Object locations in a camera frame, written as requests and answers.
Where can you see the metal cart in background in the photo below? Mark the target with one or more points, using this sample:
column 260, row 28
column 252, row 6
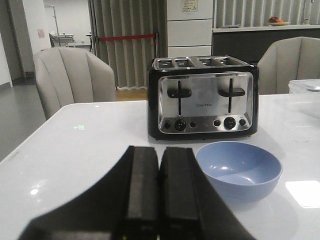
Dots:
column 61, row 40

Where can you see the fruit plate on counter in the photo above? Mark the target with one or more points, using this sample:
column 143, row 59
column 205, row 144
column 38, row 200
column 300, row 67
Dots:
column 276, row 21

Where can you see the clear plastic container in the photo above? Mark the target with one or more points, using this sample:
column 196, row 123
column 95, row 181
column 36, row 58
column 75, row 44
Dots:
column 304, row 96

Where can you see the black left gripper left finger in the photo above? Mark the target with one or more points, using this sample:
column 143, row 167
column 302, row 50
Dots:
column 122, row 205

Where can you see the blue bowl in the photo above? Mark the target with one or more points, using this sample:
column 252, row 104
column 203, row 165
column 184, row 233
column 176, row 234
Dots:
column 239, row 172

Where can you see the red barrier tape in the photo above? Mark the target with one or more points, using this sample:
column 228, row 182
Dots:
column 127, row 37

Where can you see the white refrigerator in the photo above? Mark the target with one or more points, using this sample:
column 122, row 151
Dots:
column 189, row 27

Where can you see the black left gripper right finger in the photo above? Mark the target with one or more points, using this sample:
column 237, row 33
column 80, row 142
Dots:
column 190, row 208

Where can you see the beige armchair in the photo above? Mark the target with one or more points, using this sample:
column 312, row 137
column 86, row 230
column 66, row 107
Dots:
column 66, row 75
column 296, row 58

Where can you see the beige armchair left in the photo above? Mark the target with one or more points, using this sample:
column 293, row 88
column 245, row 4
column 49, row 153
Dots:
column 66, row 75

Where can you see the beige armchair right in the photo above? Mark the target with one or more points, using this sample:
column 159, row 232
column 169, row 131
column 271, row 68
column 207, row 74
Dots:
column 296, row 58

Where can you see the dark counter cabinet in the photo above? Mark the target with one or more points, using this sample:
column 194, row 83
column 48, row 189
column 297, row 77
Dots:
column 250, row 43

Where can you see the black and chrome toaster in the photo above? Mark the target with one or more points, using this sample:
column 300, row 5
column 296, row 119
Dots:
column 202, row 97

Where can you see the pink paper on wall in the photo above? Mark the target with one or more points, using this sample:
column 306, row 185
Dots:
column 41, row 33

